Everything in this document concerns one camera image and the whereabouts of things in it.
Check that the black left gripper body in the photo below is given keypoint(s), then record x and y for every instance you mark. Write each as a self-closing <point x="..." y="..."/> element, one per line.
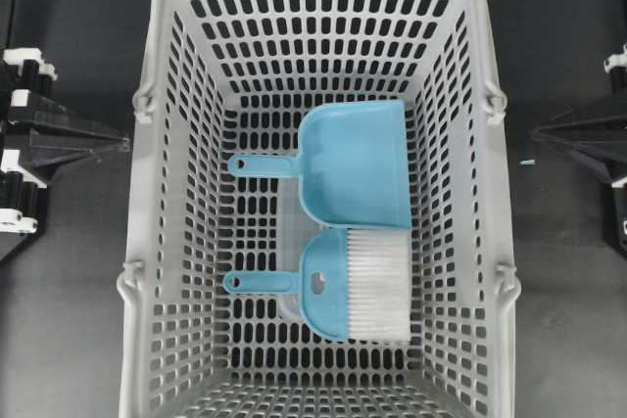
<point x="38" y="136"/>

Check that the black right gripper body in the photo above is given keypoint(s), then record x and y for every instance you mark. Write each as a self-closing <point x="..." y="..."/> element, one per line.
<point x="595" y="136"/>

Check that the grey plastic shopping basket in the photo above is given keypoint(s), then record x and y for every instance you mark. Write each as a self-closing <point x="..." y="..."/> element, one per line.
<point x="224" y="77"/>

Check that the blue hand brush white bristles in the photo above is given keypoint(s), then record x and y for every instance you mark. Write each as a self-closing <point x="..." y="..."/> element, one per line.
<point x="351" y="284"/>

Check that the blue plastic dustpan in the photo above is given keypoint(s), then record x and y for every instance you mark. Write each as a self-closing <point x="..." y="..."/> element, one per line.
<point x="352" y="165"/>

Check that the clear plastic container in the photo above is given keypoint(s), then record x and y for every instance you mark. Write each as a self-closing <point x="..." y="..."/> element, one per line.
<point x="294" y="227"/>

